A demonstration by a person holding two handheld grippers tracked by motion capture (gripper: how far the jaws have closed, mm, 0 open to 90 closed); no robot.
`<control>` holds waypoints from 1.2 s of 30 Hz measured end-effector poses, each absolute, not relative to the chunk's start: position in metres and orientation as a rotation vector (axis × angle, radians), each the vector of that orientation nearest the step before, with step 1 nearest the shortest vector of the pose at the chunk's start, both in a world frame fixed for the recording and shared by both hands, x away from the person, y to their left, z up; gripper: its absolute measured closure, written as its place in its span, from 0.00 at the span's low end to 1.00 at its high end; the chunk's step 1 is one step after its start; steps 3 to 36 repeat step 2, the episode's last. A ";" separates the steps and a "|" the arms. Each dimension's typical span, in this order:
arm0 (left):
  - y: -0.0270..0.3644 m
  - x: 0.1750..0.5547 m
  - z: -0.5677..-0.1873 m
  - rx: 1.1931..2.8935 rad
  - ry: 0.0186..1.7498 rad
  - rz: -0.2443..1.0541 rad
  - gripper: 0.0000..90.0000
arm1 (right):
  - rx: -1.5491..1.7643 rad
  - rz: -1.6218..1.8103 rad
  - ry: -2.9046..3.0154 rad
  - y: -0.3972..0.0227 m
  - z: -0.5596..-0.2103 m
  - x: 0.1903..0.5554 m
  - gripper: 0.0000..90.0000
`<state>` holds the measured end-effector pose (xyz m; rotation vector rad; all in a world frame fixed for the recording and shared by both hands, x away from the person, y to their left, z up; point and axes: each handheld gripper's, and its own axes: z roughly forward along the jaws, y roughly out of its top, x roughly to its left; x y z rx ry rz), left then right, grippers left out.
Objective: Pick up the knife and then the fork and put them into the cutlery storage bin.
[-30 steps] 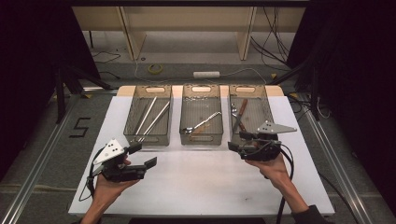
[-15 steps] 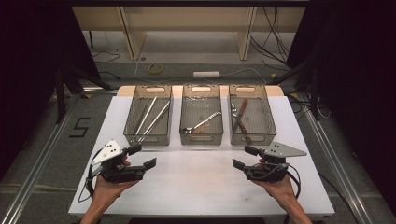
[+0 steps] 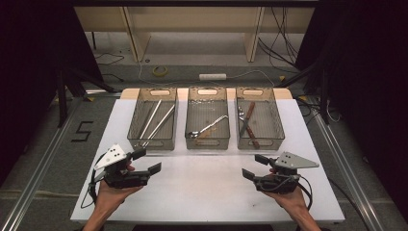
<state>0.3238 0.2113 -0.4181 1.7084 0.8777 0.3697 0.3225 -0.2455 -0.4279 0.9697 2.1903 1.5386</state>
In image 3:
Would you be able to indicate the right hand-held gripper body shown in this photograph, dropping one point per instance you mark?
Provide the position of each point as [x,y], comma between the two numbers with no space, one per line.
[292,161]

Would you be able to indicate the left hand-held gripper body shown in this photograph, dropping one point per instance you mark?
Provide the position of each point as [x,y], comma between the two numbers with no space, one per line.
[112,158]

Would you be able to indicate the metal chopstick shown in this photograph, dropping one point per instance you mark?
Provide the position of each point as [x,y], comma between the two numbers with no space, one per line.
[164,118]
[153,133]

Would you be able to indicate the smoky clear plastic bin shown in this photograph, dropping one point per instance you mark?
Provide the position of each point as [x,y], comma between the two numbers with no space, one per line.
[269,122]
[198,109]
[168,136]

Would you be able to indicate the white chopstick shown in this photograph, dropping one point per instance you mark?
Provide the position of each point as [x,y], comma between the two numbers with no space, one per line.
[150,119]
[146,119]

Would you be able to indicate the metal spoon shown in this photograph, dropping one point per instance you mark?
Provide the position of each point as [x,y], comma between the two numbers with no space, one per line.
[208,126]

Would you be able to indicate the person's left hand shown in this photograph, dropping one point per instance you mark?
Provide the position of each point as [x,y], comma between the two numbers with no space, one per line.
[107,195]

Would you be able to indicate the person's right hand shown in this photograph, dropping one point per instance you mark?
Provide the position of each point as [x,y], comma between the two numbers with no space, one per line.
[293,202]

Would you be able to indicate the white table sheet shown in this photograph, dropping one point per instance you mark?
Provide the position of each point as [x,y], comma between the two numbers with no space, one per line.
[198,199]

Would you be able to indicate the black tripod stand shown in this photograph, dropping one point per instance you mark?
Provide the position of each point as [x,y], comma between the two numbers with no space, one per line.
[62,96]
[324,96]

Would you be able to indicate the yellow tape roll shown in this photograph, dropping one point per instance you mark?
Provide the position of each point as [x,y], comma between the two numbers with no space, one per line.
[154,71]

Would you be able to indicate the white power strip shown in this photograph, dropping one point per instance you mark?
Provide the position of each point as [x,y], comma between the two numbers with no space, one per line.
[212,77]

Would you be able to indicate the black curtain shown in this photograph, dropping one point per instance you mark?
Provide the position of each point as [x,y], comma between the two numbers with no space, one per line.
[32,64]
[369,80]

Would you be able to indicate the beige wooden shelf unit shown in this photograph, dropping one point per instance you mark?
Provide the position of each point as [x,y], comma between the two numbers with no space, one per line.
[192,19]

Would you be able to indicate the metal floor rail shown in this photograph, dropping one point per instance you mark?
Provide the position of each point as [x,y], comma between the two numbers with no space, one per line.
[346,166]
[41,163]

